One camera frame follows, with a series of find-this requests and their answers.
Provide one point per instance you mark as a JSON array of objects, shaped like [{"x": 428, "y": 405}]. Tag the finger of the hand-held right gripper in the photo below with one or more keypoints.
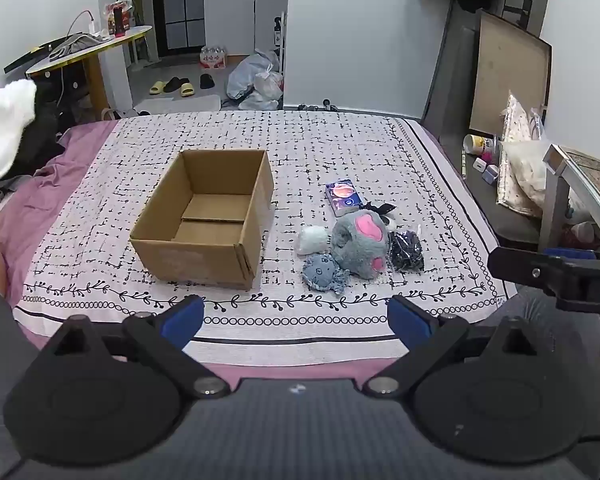
[
  {"x": 570, "y": 253},
  {"x": 520, "y": 265}
]

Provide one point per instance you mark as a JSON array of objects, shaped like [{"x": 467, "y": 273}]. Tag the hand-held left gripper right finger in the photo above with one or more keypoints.
[{"x": 407, "y": 320}]

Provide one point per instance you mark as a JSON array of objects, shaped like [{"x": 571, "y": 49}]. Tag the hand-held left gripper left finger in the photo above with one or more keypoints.
[{"x": 182, "y": 320}]

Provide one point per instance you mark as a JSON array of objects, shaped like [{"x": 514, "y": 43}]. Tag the brown cardboard box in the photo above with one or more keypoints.
[{"x": 200, "y": 255}]

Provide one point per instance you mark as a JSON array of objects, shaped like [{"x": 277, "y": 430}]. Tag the black packet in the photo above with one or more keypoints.
[{"x": 405, "y": 252}]

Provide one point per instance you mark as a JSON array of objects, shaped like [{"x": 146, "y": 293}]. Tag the grey plush paw toy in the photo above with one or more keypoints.
[{"x": 350, "y": 250}]

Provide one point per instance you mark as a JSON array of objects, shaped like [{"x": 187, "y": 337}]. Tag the blue plush octopus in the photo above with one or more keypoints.
[{"x": 320, "y": 270}]

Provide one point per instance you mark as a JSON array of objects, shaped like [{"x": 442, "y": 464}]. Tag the white fluffy ball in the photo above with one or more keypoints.
[{"x": 312, "y": 240}]

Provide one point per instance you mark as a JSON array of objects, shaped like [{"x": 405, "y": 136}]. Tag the grey metal chair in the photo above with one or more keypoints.
[{"x": 555, "y": 195}]

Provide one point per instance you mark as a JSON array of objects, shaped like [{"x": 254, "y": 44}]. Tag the small purple box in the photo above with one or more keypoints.
[{"x": 491, "y": 175}]

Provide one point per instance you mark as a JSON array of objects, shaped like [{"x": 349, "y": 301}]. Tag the floral pillow bag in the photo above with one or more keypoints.
[{"x": 522, "y": 170}]

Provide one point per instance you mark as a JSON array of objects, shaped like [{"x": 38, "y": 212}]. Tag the white charger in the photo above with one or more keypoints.
[{"x": 480, "y": 165}]

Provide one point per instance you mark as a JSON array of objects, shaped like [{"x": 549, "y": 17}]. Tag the black ribbon bow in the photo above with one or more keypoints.
[{"x": 377, "y": 208}]

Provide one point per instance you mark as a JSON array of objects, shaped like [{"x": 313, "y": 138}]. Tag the yellow and white cup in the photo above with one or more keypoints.
[{"x": 475, "y": 145}]

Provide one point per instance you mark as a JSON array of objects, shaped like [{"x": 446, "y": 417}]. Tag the blue tissue packet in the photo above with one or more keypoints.
[{"x": 344, "y": 197}]

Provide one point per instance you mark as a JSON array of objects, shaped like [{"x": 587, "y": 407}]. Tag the brown framed board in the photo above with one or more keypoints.
[{"x": 510, "y": 75}]

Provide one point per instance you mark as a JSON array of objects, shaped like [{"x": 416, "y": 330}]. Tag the purple bed sheet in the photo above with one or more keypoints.
[{"x": 40, "y": 195}]

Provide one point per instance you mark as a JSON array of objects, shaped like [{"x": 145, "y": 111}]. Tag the yellow slipper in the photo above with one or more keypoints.
[
  {"x": 156, "y": 88},
  {"x": 187, "y": 90}
]

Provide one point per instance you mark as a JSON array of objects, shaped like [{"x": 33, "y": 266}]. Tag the black clothing pile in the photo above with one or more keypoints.
[{"x": 45, "y": 135}]

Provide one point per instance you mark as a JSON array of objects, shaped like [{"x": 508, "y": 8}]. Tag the black slipper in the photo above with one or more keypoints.
[
  {"x": 207, "y": 81},
  {"x": 176, "y": 85}
]

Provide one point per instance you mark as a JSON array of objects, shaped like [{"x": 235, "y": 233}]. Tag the white and red plastic bag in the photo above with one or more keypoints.
[{"x": 271, "y": 85}]

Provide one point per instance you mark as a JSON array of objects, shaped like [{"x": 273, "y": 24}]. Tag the grey plastic bag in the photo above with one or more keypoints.
[{"x": 247, "y": 72}]

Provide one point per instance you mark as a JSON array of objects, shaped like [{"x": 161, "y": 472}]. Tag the white fluffy garment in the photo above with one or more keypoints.
[{"x": 0, "y": 130}]

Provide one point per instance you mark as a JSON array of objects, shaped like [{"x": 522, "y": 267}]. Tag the pack of water bottles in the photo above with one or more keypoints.
[{"x": 214, "y": 57}]

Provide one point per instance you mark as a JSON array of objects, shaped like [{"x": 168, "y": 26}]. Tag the oval white table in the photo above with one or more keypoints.
[{"x": 125, "y": 35}]

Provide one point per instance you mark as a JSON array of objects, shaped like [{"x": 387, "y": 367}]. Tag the grey cloth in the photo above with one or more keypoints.
[{"x": 75, "y": 45}]

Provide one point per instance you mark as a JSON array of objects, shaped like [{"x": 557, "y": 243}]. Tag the white cabinet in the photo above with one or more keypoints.
[{"x": 230, "y": 22}]

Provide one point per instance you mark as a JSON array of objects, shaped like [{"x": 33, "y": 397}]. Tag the dark red bottle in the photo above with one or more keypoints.
[{"x": 119, "y": 22}]

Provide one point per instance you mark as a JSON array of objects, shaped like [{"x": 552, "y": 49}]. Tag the black flat board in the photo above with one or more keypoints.
[{"x": 27, "y": 57}]

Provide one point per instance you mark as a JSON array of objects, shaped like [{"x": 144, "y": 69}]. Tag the spray bottle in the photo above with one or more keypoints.
[{"x": 278, "y": 30}]

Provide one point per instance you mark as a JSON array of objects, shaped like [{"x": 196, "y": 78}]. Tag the red snack packets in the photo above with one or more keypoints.
[{"x": 125, "y": 12}]

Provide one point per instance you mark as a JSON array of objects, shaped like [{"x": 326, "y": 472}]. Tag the black framed door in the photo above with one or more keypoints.
[{"x": 177, "y": 5}]

